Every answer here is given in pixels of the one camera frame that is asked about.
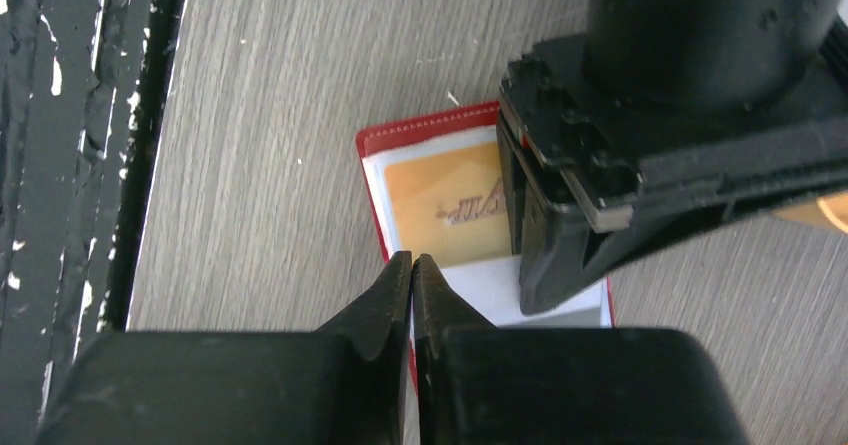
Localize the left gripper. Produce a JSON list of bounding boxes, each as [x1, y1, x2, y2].
[[500, 0, 847, 230]]

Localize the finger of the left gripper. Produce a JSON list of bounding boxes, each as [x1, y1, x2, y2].
[[496, 117, 723, 314]]

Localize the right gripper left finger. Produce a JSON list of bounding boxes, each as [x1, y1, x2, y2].
[[36, 252, 412, 444]]

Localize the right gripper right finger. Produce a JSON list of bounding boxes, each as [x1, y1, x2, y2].
[[412, 255, 748, 444]]

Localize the red card holder wallet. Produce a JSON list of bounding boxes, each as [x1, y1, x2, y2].
[[356, 102, 615, 328]]

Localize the oval wooden card tray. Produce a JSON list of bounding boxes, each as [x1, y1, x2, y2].
[[773, 192, 847, 234]]

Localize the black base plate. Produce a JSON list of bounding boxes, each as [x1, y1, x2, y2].
[[1, 0, 185, 444]]

